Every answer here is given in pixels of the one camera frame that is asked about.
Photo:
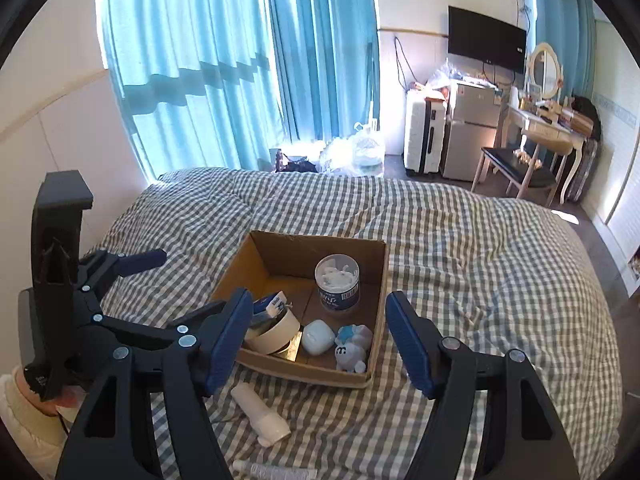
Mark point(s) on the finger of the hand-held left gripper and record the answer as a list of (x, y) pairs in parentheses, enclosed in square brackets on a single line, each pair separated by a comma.
[(150, 332), (140, 260)]

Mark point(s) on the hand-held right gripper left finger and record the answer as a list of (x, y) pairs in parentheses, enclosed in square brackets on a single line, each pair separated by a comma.
[(227, 345)]

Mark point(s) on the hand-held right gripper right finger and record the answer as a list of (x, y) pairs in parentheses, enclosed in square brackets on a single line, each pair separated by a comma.
[(410, 345)]

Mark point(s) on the blue and white packet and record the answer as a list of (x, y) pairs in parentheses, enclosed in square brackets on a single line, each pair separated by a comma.
[(262, 307)]

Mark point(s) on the white spray bottle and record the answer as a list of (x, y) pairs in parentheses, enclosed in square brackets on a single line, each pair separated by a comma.
[(260, 410)]

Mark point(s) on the white earbuds case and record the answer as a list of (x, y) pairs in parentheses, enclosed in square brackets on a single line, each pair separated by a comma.
[(317, 337)]

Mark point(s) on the blue labelled can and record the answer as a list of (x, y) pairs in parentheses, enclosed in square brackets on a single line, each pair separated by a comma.
[(337, 285)]

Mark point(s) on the cardboard box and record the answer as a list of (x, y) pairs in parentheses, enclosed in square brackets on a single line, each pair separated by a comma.
[(280, 260)]

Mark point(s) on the person's left forearm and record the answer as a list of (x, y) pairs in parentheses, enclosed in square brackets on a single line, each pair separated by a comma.
[(25, 425)]

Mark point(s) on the grey checkered blanket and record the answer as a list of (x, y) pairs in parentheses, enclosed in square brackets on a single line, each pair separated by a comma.
[(475, 270)]

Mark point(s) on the white tube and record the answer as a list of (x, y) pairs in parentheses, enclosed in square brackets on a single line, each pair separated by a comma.
[(275, 471)]

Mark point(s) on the dark bag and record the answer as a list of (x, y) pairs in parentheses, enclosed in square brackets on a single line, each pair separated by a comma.
[(295, 162)]

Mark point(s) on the clear plastic bags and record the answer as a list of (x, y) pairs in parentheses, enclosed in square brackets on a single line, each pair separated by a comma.
[(357, 152)]

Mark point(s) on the wide teal curtain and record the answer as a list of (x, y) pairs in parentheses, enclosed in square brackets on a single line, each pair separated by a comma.
[(190, 60)]

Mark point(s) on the white suitcase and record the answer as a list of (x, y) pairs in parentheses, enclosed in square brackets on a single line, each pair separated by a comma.
[(422, 135)]

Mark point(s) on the black seat vanity chair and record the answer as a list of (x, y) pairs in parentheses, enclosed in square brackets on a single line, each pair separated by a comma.
[(520, 165)]

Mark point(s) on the silver mini fridge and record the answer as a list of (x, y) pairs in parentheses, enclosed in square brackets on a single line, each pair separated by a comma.
[(470, 135)]

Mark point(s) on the dark suitcase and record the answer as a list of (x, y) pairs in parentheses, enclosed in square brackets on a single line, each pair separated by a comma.
[(584, 170)]

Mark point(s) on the white vanity table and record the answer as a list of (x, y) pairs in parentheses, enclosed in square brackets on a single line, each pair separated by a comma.
[(542, 130)]

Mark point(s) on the plastic bags on fridge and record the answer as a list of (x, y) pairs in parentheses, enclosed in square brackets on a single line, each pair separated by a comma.
[(445, 77)]

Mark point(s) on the narrow teal curtain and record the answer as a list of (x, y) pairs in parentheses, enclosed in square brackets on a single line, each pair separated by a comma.
[(325, 50)]

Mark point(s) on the wooden box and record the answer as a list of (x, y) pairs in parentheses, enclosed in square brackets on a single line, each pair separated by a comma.
[(580, 122)]

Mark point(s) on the black bag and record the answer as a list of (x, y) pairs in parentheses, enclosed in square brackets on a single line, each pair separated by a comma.
[(586, 112)]

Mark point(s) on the oval vanity mirror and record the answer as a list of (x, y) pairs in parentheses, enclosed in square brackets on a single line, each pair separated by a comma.
[(544, 72)]

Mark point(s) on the teal curtain beside wardrobe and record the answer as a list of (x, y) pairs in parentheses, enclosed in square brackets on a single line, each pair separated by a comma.
[(560, 15)]

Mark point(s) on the black wall television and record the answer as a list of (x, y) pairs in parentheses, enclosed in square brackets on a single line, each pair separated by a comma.
[(485, 37)]

